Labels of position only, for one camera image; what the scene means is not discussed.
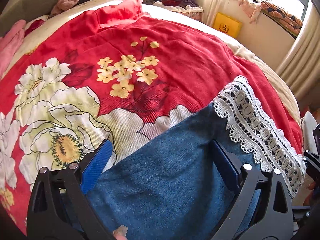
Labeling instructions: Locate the yellow box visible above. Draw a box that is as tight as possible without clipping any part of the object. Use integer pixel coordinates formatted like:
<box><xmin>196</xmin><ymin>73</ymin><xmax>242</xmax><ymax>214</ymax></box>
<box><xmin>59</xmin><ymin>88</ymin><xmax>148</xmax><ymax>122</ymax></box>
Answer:
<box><xmin>212</xmin><ymin>12</ymin><xmax>243</xmax><ymax>37</ymax></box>

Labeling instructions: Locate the grey headboard cushion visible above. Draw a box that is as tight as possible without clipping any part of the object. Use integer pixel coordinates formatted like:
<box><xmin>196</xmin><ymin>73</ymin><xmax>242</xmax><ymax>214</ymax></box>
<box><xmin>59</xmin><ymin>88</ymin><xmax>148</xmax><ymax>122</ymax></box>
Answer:
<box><xmin>0</xmin><ymin>0</ymin><xmax>93</xmax><ymax>34</ymax></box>

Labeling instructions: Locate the pink quilt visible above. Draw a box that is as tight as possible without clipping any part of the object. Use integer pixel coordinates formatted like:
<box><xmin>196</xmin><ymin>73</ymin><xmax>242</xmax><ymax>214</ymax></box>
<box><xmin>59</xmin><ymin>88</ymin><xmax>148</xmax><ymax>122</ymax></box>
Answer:
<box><xmin>0</xmin><ymin>19</ymin><xmax>27</xmax><ymax>74</ymax></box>

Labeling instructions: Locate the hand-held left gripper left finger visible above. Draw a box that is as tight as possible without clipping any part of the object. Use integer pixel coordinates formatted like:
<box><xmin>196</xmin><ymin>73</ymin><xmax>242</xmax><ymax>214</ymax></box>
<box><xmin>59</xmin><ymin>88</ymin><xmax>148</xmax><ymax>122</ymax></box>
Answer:
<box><xmin>26</xmin><ymin>139</ymin><xmax>118</xmax><ymax>240</ymax></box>

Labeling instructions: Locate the purple cloth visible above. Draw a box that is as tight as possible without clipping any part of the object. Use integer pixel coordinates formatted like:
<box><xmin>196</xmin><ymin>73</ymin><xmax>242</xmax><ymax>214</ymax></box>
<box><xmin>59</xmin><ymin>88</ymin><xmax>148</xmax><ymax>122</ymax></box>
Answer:
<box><xmin>161</xmin><ymin>0</ymin><xmax>199</xmax><ymax>8</ymax></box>

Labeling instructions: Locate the pink fluffy garment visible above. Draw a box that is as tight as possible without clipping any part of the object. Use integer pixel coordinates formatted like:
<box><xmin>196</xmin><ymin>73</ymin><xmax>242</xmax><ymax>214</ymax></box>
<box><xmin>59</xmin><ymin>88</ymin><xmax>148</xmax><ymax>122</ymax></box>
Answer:
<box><xmin>49</xmin><ymin>0</ymin><xmax>87</xmax><ymax>17</ymax></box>

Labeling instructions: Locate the cream curtain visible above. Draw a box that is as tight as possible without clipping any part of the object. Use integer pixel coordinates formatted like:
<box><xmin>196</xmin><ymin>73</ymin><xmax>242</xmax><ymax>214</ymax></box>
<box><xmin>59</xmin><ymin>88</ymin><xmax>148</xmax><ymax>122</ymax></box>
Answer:
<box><xmin>175</xmin><ymin>0</ymin><xmax>320</xmax><ymax>103</ymax></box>

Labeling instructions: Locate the person's left hand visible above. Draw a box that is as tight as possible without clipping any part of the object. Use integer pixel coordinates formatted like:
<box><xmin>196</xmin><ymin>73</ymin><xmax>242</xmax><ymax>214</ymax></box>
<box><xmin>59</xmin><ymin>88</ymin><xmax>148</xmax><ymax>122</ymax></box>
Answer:
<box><xmin>112</xmin><ymin>226</ymin><xmax>128</xmax><ymax>240</ymax></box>

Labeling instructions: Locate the red floral bed sheet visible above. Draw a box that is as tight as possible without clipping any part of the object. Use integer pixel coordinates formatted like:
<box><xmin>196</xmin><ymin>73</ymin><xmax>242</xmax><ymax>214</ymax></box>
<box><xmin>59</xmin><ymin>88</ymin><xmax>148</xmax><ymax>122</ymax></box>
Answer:
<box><xmin>0</xmin><ymin>0</ymin><xmax>304</xmax><ymax>235</ymax></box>

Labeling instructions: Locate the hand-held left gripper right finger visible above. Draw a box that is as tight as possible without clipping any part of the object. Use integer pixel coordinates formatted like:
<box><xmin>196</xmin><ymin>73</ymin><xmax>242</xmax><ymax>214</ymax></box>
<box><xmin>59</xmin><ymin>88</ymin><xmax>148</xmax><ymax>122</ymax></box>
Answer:
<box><xmin>207</xmin><ymin>139</ymin><xmax>294</xmax><ymax>240</ymax></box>

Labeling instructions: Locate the patterned cloth on sill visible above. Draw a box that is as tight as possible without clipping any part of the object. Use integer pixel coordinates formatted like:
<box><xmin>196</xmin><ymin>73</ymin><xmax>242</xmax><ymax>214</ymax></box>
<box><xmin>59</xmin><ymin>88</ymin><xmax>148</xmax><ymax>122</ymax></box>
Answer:
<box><xmin>236</xmin><ymin>0</ymin><xmax>303</xmax><ymax>37</ymax></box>

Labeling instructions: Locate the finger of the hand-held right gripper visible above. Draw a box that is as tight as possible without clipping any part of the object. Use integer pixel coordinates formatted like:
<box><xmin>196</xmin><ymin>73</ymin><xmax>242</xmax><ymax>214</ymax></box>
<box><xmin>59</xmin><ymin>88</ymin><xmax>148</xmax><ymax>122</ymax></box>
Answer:
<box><xmin>303</xmin><ymin>150</ymin><xmax>320</xmax><ymax>179</ymax></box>

